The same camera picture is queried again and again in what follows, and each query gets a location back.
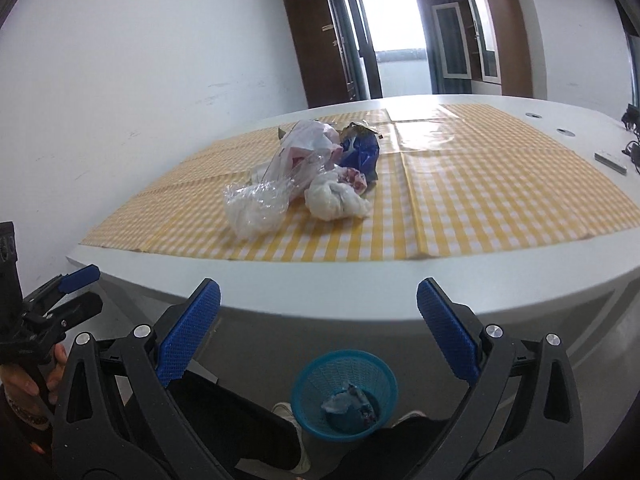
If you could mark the crumpled white paper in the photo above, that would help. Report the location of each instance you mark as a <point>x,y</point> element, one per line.
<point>340,402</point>

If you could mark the clear bag with blue item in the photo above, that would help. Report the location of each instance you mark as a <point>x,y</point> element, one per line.
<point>362,152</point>

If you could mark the brown cabinet with glass doors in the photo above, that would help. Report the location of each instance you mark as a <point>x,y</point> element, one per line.
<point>510,40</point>

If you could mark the white plastic bag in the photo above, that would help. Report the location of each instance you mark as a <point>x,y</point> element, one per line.
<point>310,137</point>

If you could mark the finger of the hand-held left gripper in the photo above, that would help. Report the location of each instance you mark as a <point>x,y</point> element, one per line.
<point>77,279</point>
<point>75,310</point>

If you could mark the white tissue bundle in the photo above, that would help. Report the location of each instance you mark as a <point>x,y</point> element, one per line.
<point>330,200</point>

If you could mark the colourful small wrapper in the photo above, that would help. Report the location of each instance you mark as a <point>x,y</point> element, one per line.
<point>367,405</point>

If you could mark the person's left leg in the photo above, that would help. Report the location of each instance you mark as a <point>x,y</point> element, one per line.
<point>230,420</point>

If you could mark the brown wooden cabinet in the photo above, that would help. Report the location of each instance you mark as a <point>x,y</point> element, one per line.
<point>315,45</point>

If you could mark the person's right leg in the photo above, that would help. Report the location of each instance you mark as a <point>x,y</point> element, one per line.
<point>400,450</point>

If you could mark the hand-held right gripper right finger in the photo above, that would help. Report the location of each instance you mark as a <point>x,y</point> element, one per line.
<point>447,332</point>

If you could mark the clear plastic bag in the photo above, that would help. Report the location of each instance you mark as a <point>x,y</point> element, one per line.
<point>255,210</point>

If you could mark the person's leg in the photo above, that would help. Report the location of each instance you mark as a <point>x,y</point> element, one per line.
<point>230,420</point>
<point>400,450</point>

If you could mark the grey metal bar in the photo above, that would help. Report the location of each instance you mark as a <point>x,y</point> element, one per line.
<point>611,162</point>

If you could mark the glass balcony door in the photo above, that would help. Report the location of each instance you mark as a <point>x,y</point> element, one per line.
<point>395,20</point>

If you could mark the person's left hand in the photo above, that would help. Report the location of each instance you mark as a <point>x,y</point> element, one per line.
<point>20,382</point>

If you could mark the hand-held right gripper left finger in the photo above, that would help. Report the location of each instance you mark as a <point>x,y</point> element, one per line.
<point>187,332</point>

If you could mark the person's left forearm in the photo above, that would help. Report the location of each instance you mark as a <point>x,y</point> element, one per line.
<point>20,452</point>

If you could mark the blue plastic basket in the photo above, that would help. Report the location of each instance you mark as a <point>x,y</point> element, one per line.
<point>310,385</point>

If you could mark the yellow checkered tablecloth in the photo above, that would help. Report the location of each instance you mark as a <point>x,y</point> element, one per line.
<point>475,200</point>

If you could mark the white table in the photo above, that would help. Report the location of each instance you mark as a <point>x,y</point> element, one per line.
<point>325,330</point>

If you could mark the white sneaker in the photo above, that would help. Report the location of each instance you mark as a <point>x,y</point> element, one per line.
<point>410,417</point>
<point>290,430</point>

